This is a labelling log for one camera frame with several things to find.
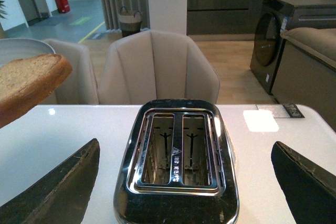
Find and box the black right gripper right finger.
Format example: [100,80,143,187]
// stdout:
[271,141,335,223]

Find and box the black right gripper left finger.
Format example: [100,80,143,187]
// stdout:
[1,138,100,223]

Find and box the toast bread slice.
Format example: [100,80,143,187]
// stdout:
[1,54,72,127]

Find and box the light blue plate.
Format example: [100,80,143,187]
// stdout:
[1,38,55,67]

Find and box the black label card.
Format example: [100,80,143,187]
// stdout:
[282,104,305,118]

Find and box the beige chair left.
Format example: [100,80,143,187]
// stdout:
[42,39,99,105]

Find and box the beige chair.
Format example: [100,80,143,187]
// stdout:
[98,30,220,105]
[42,39,99,105]

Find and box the beige cushioned furniture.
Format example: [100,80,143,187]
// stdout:
[272,27,335,129]

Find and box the chrome two-slot toaster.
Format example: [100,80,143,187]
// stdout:
[113,99,239,223]

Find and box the beige chair right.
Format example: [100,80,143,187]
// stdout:
[98,30,220,105]

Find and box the potted green plant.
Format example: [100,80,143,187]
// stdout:
[0,0,7,39]

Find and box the dark grey washing machine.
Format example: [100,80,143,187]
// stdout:
[250,0,335,94]

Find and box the woven laundry basket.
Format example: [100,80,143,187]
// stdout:
[118,6,142,37]

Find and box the red cabinet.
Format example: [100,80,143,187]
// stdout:
[55,0,70,13]

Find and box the white tall cabinet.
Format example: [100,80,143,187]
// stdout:
[148,0,187,35]

